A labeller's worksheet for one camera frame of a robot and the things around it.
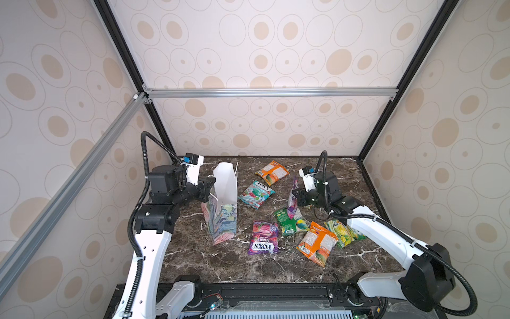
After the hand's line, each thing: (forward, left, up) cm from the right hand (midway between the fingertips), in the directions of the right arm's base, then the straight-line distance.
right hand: (293, 190), depth 81 cm
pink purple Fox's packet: (-13, +12, -16) cm, 24 cm away
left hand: (-6, +28, +16) cm, 32 cm away
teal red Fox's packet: (+9, +16, -16) cm, 24 cm away
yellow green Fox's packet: (-12, -23, -17) cm, 31 cm away
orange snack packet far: (+24, +7, -16) cm, 30 cm away
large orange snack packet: (-16, -10, -17) cm, 25 cm away
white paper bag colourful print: (-12, +28, +5) cm, 31 cm away
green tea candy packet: (-8, +2, -15) cm, 18 cm away
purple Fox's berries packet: (-4, 0, -3) cm, 4 cm away
